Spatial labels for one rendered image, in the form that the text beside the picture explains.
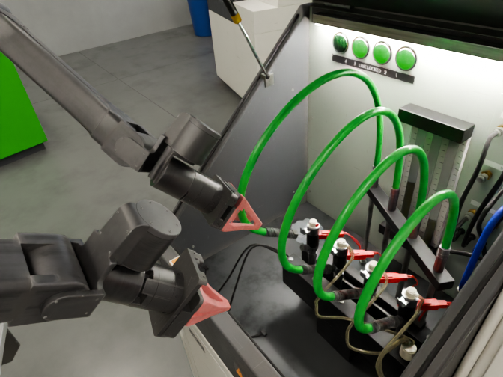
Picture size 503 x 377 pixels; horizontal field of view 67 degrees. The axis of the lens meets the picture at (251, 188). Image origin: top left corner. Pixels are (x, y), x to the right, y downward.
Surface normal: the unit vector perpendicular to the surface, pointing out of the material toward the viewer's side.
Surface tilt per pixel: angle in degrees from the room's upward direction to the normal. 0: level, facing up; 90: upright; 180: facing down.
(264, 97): 90
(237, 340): 0
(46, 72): 52
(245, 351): 0
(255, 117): 90
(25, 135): 90
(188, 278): 45
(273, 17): 90
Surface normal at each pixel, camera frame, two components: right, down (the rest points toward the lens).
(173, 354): -0.07, -0.80
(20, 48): -0.15, -0.02
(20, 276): 0.58, -0.75
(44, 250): 0.28, -0.74
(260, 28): 0.39, 0.52
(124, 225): -0.51, -0.24
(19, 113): 0.70, 0.38
